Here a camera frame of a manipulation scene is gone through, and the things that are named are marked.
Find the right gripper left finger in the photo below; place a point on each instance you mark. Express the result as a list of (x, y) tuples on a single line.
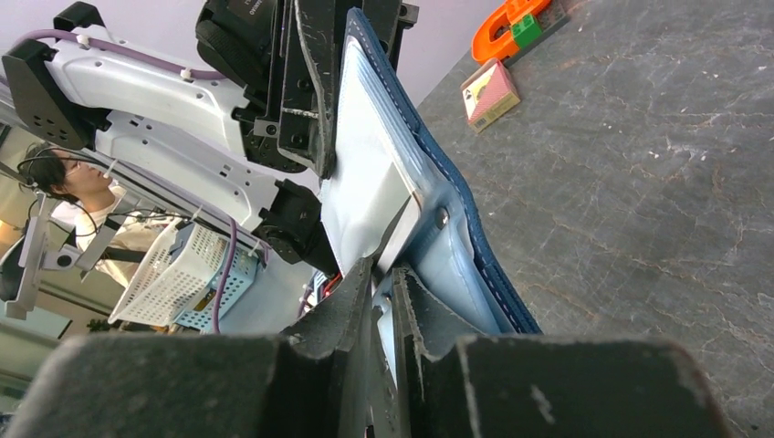
[(310, 380)]

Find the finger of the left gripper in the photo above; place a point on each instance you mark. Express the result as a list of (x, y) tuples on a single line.
[(315, 22)]

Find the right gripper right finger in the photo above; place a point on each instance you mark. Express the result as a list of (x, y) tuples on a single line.
[(454, 381)]

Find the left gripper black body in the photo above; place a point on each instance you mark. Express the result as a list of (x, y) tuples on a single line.
[(256, 45)]

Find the navy blue card holder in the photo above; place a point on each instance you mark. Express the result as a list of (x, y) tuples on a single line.
[(395, 191)]

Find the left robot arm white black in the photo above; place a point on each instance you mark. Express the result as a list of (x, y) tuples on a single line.
[(85, 90)]

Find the white perforated basket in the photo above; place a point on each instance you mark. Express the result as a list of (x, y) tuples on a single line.
[(189, 274)]

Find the orange plastic letter shape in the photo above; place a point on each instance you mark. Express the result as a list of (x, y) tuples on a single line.
[(493, 39)]

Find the green toy block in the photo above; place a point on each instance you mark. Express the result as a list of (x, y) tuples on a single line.
[(526, 31)]

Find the person in background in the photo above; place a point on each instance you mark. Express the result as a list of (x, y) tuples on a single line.
[(67, 177)]

